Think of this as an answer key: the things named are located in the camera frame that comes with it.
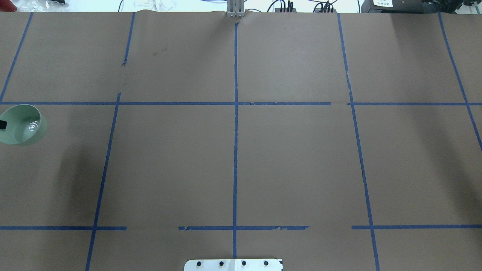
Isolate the mint green bowl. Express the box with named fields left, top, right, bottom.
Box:
left=0, top=104, right=48, bottom=146

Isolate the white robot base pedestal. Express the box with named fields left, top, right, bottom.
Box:
left=184, top=259, right=284, bottom=271

